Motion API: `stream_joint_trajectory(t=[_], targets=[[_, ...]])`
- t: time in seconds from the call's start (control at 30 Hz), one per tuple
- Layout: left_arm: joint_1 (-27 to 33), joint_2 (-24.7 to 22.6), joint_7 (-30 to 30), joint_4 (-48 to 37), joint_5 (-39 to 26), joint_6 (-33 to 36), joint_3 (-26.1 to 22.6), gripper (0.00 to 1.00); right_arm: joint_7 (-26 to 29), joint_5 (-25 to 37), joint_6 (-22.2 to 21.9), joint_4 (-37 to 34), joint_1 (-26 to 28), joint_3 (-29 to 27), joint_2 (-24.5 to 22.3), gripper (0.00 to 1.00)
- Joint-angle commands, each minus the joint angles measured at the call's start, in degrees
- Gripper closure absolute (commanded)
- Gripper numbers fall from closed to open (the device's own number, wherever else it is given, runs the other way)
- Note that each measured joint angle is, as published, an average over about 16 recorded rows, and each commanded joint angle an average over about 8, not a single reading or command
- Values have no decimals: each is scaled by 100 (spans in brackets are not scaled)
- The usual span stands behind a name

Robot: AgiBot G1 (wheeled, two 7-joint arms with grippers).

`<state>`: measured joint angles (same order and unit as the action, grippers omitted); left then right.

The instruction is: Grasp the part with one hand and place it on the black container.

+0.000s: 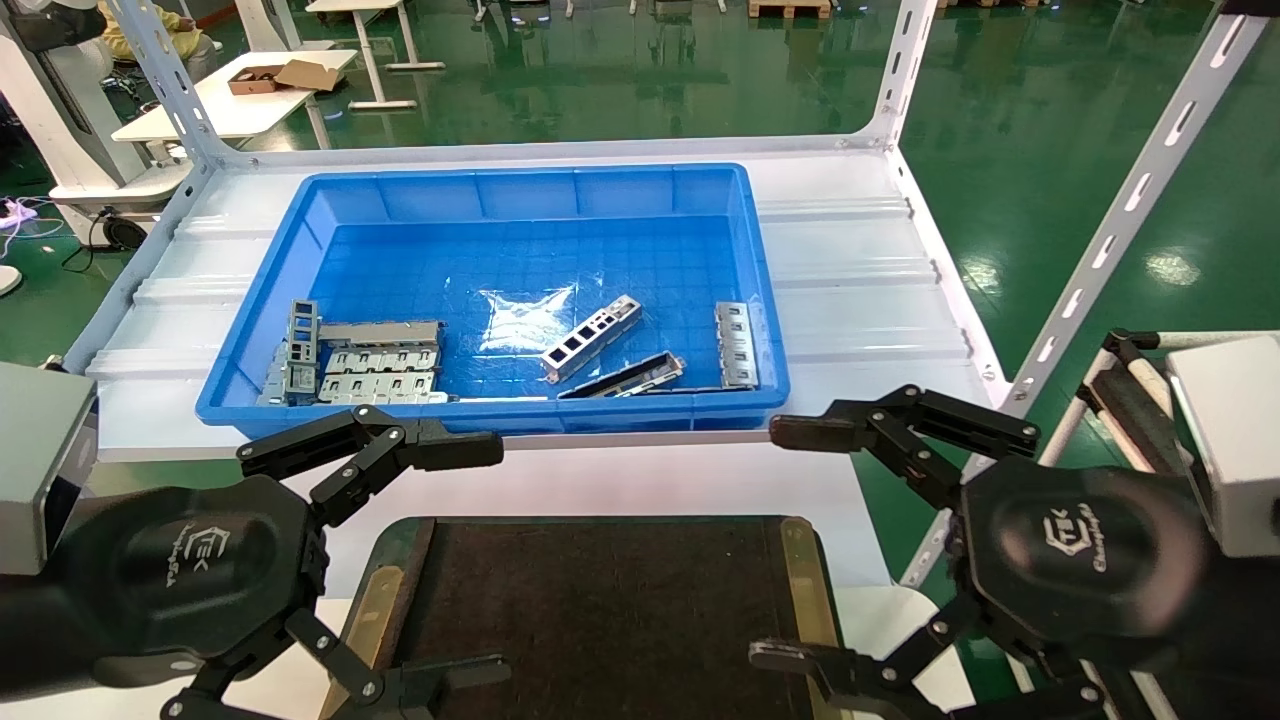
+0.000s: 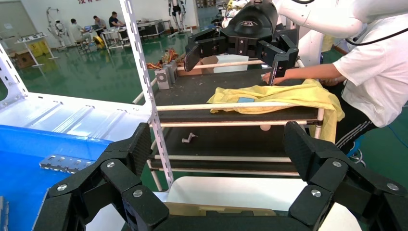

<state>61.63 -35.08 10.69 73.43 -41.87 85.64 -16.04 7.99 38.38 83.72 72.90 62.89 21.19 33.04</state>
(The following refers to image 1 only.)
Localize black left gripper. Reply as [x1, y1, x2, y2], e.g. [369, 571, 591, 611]
[60, 405, 511, 720]

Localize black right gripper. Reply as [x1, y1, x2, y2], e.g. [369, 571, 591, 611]
[750, 385, 1216, 720]

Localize silver perforated metal part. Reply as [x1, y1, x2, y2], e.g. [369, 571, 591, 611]
[541, 295, 643, 385]

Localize silver slotted metal part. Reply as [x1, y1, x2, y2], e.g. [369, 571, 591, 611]
[324, 347, 442, 377]
[317, 372, 451, 406]

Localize black container tray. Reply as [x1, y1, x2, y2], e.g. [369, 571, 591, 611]
[320, 515, 851, 720]

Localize silver tilted metal part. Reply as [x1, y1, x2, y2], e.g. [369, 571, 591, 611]
[258, 340, 291, 407]

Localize silver clip-edged metal part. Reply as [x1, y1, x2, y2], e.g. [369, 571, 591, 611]
[714, 302, 761, 391]

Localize dark hollow metal part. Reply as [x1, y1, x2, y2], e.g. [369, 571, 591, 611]
[557, 352, 687, 401]

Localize white metal shelf rack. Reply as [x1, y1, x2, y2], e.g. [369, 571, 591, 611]
[45, 0, 1280, 591]

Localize clear plastic film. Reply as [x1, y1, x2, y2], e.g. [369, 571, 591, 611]
[478, 285, 601, 358]

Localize blue plastic bin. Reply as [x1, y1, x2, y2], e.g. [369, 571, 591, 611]
[195, 163, 791, 443]

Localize black caster wheel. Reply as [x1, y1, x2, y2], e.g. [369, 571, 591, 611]
[100, 213, 148, 253]

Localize open cardboard box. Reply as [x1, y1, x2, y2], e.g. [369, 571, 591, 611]
[228, 60, 342, 97]

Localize white narrow table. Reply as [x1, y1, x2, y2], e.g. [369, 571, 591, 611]
[305, 0, 446, 111]

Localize person in yellow clothes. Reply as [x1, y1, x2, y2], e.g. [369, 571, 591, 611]
[95, 0, 217, 83]

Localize white black trolley frame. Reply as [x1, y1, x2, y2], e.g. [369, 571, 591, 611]
[1040, 328, 1280, 481]

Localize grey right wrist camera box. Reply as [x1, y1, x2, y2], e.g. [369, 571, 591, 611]
[1168, 335, 1280, 558]

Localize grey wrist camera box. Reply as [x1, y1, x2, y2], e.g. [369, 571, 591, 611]
[0, 362, 99, 576]
[1168, 335, 1280, 558]

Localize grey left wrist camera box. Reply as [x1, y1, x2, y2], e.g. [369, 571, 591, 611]
[0, 362, 99, 576]

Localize purple white floor cables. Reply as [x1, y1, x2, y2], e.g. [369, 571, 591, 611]
[0, 195, 63, 241]

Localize white machine pedestal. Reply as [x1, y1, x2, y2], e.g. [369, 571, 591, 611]
[0, 0, 193, 217]

